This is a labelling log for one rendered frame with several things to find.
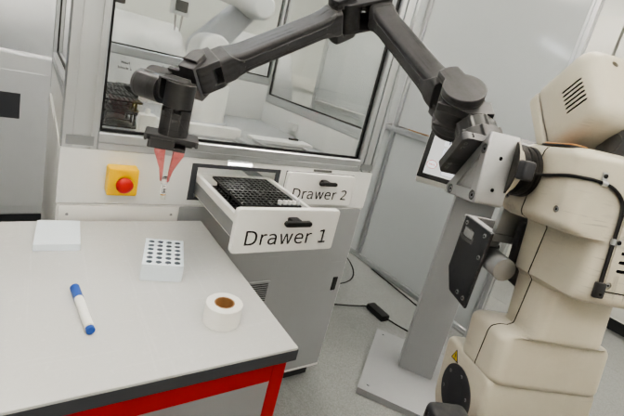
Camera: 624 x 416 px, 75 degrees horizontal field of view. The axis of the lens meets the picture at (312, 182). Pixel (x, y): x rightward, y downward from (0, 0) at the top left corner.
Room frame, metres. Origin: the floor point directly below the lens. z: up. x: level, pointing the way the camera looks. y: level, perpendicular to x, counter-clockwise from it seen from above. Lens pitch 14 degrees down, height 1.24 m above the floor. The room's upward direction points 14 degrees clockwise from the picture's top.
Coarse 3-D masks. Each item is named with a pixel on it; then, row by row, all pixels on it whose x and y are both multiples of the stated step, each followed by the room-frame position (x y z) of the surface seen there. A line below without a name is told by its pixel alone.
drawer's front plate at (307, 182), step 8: (288, 176) 1.29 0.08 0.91; (296, 176) 1.31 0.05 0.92; (304, 176) 1.32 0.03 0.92; (312, 176) 1.34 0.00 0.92; (320, 176) 1.36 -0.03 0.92; (328, 176) 1.38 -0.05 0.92; (336, 176) 1.41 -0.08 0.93; (344, 176) 1.43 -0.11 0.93; (352, 176) 1.45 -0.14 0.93; (288, 184) 1.29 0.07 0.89; (296, 184) 1.31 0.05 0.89; (304, 184) 1.33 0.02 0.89; (312, 184) 1.35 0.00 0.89; (344, 184) 1.43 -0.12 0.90; (352, 184) 1.45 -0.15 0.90; (296, 192) 1.32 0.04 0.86; (320, 192) 1.37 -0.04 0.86; (344, 192) 1.44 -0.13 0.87; (352, 192) 1.46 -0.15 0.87; (304, 200) 1.34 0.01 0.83; (312, 200) 1.36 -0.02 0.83; (320, 200) 1.38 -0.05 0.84; (328, 200) 1.40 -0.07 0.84; (336, 200) 1.42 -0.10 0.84; (344, 200) 1.44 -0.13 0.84
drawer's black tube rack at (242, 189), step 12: (216, 180) 1.11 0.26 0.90; (228, 180) 1.13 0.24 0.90; (240, 180) 1.17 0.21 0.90; (252, 180) 1.19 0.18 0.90; (264, 180) 1.22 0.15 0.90; (228, 192) 1.03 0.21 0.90; (240, 192) 1.05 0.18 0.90; (252, 192) 1.07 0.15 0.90; (264, 192) 1.11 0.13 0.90; (276, 192) 1.13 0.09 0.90
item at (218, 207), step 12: (204, 180) 1.09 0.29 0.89; (204, 192) 1.06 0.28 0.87; (216, 192) 1.02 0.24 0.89; (288, 192) 1.18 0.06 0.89; (204, 204) 1.05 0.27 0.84; (216, 204) 0.98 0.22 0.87; (228, 204) 0.95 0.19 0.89; (300, 204) 1.11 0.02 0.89; (216, 216) 0.97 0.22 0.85; (228, 216) 0.92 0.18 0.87; (228, 228) 0.91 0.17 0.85
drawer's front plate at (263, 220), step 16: (240, 208) 0.85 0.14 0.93; (256, 208) 0.88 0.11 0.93; (272, 208) 0.90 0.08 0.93; (288, 208) 0.93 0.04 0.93; (304, 208) 0.96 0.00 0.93; (320, 208) 0.99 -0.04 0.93; (240, 224) 0.85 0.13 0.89; (256, 224) 0.87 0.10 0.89; (272, 224) 0.90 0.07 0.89; (320, 224) 0.98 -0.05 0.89; (336, 224) 1.01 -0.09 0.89; (240, 240) 0.86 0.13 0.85; (256, 240) 0.88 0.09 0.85; (272, 240) 0.91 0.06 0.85; (304, 240) 0.96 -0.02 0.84
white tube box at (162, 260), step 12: (156, 240) 0.86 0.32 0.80; (168, 240) 0.88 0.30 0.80; (180, 240) 0.89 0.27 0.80; (144, 252) 0.80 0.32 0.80; (156, 252) 0.81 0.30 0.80; (168, 252) 0.82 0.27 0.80; (180, 252) 0.84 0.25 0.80; (144, 264) 0.75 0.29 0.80; (156, 264) 0.76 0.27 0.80; (168, 264) 0.77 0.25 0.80; (180, 264) 0.78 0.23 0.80; (144, 276) 0.75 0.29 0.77; (156, 276) 0.76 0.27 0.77; (168, 276) 0.77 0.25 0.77; (180, 276) 0.78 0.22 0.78
